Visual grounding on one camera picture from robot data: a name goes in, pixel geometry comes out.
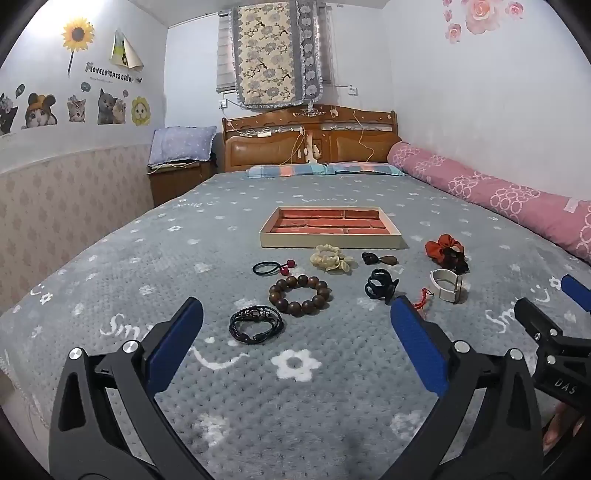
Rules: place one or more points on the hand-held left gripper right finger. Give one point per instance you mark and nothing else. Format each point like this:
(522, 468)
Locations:
(415, 344)

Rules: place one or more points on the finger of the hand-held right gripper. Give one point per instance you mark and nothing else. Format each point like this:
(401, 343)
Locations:
(531, 316)
(575, 288)

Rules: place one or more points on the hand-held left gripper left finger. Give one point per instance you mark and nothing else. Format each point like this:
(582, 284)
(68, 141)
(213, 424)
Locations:
(174, 334)

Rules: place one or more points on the dark hair clip brown bead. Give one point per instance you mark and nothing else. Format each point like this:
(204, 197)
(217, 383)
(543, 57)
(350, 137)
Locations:
(388, 260)

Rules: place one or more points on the orange scrunchie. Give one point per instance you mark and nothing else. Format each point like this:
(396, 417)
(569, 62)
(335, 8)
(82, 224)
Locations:
(436, 247)

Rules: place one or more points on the cream scrunchie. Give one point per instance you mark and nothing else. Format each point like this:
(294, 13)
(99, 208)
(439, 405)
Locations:
(323, 261)

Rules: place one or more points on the beige tray with red compartments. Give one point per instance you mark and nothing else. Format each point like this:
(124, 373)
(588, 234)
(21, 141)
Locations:
(332, 241)

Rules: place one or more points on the person's right hand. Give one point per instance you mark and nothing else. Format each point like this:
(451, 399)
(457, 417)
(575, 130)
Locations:
(556, 429)

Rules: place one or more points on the white cuff bangle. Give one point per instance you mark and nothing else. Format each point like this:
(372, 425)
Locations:
(445, 294)

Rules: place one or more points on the black hair claw clip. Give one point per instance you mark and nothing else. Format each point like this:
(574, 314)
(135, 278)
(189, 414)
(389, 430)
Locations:
(371, 290)

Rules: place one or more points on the black scrunchie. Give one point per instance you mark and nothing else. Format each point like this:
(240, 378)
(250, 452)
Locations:
(458, 265)

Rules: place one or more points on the grey floral blanket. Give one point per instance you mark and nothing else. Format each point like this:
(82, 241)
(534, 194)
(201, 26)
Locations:
(323, 392)

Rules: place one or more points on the pink patterned rolled quilt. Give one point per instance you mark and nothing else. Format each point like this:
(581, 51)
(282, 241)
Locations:
(508, 198)

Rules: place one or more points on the wooden nightstand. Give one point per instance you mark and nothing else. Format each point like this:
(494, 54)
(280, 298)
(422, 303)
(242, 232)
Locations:
(175, 184)

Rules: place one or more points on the plaid pillow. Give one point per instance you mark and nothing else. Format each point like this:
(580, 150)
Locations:
(369, 168)
(277, 170)

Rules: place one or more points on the blue dotted pillow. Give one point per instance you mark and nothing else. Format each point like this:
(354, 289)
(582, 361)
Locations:
(180, 143)

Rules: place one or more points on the wooden bed headboard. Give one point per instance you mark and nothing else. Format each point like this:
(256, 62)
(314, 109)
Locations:
(258, 152)

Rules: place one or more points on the white power strip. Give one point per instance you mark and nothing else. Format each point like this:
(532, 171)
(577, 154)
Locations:
(261, 134)

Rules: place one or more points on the small plush doll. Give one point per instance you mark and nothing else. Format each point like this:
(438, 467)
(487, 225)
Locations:
(315, 150)

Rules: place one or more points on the yellow flower cat sticker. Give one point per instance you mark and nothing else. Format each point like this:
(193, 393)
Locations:
(141, 110)

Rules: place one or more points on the floral hanging cloth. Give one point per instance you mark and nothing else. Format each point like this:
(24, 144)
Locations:
(268, 55)

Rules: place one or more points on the grey cat wall sticker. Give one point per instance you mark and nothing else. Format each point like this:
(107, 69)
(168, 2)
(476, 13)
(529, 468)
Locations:
(111, 108)

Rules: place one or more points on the tabby kitten wall sticker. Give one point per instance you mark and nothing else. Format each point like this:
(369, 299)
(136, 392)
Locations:
(77, 110)

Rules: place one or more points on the hat cat wall sticker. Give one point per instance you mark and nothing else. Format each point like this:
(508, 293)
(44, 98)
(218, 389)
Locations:
(40, 113)

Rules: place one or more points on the lettering wall sticker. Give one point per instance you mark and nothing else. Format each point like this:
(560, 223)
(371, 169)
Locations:
(111, 74)

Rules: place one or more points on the black cat wall sticker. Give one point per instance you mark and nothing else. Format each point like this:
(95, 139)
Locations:
(7, 117)

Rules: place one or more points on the peeling paper wall sticker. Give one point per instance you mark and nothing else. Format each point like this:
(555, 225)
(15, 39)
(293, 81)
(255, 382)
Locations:
(122, 50)

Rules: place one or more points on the pink rose wall stickers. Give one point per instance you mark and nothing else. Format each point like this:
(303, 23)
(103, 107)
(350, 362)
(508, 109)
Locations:
(480, 11)

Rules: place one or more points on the sunflower wall sticker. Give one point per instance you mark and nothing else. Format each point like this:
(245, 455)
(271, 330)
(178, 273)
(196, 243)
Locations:
(77, 34)

